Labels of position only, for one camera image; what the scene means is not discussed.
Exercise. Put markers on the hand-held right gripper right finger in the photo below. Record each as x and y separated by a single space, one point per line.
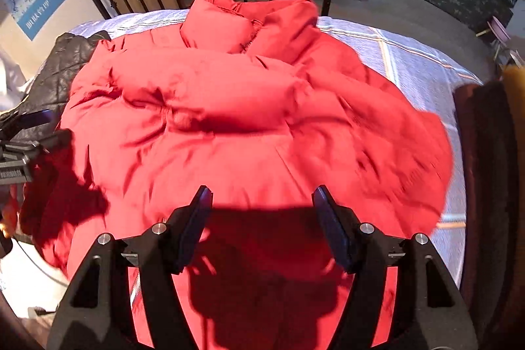
332 227

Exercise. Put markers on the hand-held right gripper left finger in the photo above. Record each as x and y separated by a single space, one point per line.
197 227

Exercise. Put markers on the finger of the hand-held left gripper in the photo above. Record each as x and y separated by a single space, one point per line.
45 143
35 117

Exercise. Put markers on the red down jacket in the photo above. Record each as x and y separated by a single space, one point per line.
246 108

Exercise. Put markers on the white cloth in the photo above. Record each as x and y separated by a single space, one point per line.
12 81

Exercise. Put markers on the black quilted jacket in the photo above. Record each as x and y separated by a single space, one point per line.
61 75

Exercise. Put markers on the dark folded garment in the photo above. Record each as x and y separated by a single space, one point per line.
488 177

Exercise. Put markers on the blue checked bed sheet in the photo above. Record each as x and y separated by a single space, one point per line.
414 59

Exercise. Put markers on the brown suede coat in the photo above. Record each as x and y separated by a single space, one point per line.
514 91

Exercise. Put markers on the pink chair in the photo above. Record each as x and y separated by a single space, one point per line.
500 30

